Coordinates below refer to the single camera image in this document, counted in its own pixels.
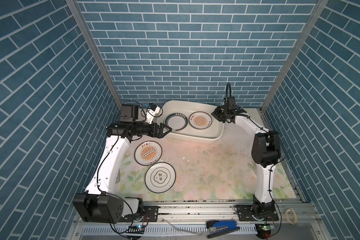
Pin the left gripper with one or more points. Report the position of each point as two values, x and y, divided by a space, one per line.
158 134

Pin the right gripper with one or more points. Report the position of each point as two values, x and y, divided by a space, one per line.
215 113

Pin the orange sunburst plate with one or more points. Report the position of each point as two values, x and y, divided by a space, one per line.
200 120
148 153

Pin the white plate black clover outline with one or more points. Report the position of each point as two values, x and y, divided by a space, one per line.
160 178

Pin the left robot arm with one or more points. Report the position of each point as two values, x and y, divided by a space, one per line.
99 202

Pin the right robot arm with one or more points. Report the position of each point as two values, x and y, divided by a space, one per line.
266 152

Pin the white plastic bin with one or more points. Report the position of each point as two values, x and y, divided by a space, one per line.
208 136

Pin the left circuit board with LED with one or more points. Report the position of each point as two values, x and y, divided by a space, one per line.
135 232

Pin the circuit board with led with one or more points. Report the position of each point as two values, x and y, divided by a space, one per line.
135 232
264 231

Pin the blue black stapler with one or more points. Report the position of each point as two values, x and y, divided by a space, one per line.
218 228

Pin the right circuit board with LED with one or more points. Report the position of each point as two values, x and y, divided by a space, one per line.
264 231

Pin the rubber band loop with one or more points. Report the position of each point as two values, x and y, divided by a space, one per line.
291 216

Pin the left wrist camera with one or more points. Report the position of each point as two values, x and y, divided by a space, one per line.
152 111

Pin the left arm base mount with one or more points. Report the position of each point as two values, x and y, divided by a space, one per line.
146 214

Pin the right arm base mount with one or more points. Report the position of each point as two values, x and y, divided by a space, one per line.
255 212

